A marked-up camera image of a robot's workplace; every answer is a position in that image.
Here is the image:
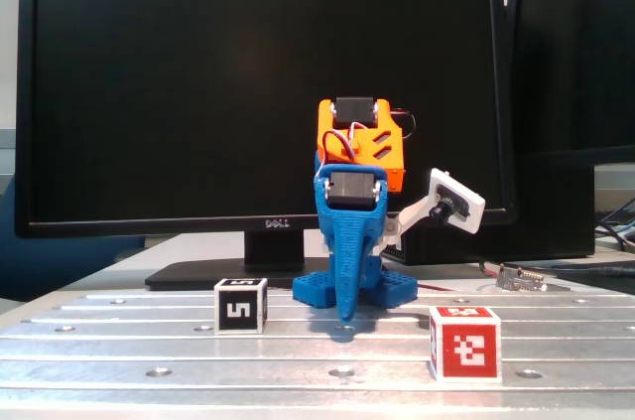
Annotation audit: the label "dark blue chair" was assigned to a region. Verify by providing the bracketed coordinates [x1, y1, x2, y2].
[0, 176, 146, 302]

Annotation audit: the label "black desktop computer case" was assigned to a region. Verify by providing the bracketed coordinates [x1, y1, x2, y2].
[381, 161, 596, 266]

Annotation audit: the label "black cube with white marker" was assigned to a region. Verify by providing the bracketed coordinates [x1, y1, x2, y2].
[212, 277, 269, 336]

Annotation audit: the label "thick black plug cable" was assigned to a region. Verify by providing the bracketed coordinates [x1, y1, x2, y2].
[548, 263, 635, 278]

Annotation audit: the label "short looped servo wire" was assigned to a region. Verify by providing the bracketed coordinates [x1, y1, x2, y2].
[320, 121, 363, 163]

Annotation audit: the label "tangled black cables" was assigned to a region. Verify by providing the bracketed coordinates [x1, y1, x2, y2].
[594, 199, 635, 248]

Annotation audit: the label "white camera mount with board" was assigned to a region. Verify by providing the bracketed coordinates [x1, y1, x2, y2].
[380, 167, 486, 258]

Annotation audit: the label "long servo wire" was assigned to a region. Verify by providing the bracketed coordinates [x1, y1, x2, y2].
[389, 109, 417, 141]

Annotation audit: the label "red cube with white marker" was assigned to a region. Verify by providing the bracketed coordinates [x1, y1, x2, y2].
[429, 305, 502, 384]

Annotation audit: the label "small bare circuit board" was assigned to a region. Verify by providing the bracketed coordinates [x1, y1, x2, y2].
[495, 264, 547, 292]

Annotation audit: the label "black monitor without logo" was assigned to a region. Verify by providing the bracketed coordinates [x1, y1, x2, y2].
[505, 0, 635, 168]

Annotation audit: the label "black Dell monitor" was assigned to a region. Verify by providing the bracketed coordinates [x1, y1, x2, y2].
[14, 0, 517, 292]

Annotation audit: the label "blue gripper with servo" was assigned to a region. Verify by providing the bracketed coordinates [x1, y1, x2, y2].
[313, 166, 390, 326]

